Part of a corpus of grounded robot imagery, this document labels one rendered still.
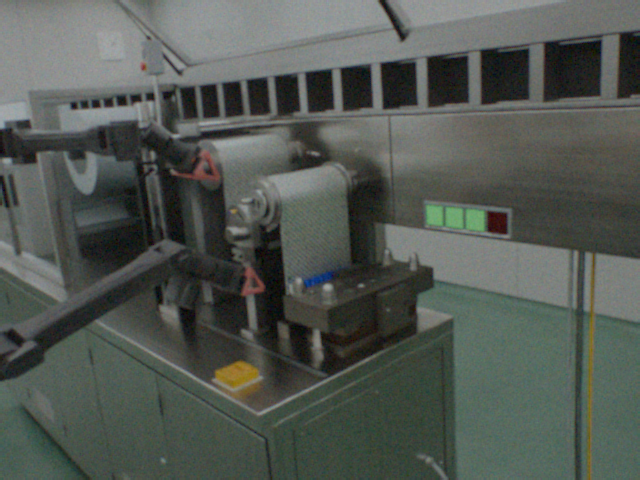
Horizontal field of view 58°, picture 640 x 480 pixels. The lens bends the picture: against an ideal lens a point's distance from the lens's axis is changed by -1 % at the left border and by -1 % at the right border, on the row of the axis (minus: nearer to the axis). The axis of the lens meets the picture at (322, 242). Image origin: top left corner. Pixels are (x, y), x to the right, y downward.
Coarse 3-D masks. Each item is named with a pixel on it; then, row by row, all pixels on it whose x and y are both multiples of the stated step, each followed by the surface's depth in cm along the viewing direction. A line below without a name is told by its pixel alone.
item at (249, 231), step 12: (240, 228) 150; (252, 228) 150; (240, 240) 150; (252, 240) 151; (240, 252) 150; (252, 252) 151; (252, 264) 153; (252, 288) 154; (252, 300) 155; (264, 300) 157; (252, 312) 156; (264, 312) 157; (252, 324) 158; (264, 324) 158; (252, 336) 155
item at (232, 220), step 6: (234, 204) 160; (240, 204) 159; (228, 210) 162; (240, 210) 158; (246, 210) 157; (228, 216) 163; (234, 216) 161; (246, 216) 156; (228, 222) 164; (234, 222) 161
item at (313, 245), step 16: (336, 208) 159; (288, 224) 149; (304, 224) 152; (320, 224) 156; (336, 224) 160; (288, 240) 149; (304, 240) 153; (320, 240) 157; (336, 240) 161; (288, 256) 150; (304, 256) 154; (320, 256) 158; (336, 256) 162; (288, 272) 151; (304, 272) 154; (320, 272) 158; (288, 288) 151
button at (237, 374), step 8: (224, 368) 132; (232, 368) 132; (240, 368) 132; (248, 368) 131; (216, 376) 131; (224, 376) 129; (232, 376) 128; (240, 376) 128; (248, 376) 129; (256, 376) 131; (232, 384) 127; (240, 384) 128
